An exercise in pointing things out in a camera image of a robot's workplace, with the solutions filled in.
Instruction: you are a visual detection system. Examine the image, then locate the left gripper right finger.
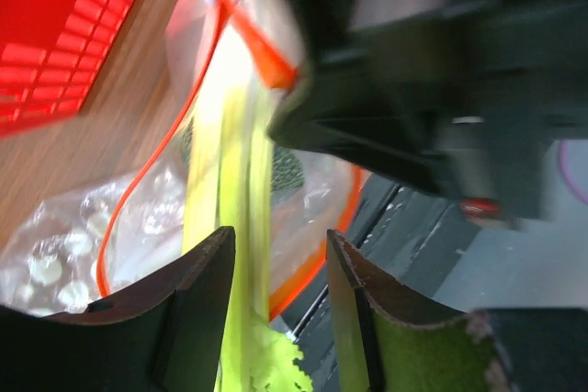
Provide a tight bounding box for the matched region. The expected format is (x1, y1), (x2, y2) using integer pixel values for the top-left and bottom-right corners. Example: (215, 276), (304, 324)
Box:
(327, 230), (587, 391)

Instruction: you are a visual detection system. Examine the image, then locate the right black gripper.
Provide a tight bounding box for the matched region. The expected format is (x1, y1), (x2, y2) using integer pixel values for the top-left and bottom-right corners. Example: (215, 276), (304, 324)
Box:
(269, 0), (587, 227)

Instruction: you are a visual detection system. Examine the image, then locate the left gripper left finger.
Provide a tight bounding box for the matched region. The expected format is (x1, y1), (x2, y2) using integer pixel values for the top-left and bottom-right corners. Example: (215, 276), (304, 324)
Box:
(1, 227), (235, 391)

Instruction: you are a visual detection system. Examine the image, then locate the clear orange zip top bag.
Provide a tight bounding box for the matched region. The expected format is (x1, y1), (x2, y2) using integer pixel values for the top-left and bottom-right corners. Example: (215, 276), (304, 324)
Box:
(95, 0), (362, 319)

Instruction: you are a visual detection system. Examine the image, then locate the green toy vegetable stick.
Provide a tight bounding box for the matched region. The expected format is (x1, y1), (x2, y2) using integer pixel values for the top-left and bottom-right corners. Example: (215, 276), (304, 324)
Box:
(183, 44), (313, 391)

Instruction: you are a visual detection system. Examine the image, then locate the green toy melon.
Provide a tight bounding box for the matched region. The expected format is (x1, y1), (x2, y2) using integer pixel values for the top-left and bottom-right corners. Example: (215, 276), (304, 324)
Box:
(178, 118), (304, 194)

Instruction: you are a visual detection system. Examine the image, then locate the clear bag with white dots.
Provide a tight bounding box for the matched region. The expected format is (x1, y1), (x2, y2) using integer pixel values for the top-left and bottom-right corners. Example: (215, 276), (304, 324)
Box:
(1, 174), (132, 317)

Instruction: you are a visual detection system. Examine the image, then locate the red plastic shopping basket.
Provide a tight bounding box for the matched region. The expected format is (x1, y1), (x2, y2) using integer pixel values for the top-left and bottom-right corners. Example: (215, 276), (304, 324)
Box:
(1, 0), (134, 136)

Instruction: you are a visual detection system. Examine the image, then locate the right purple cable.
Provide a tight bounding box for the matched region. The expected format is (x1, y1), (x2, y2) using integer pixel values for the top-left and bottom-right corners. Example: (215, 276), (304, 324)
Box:
(558, 139), (588, 207)

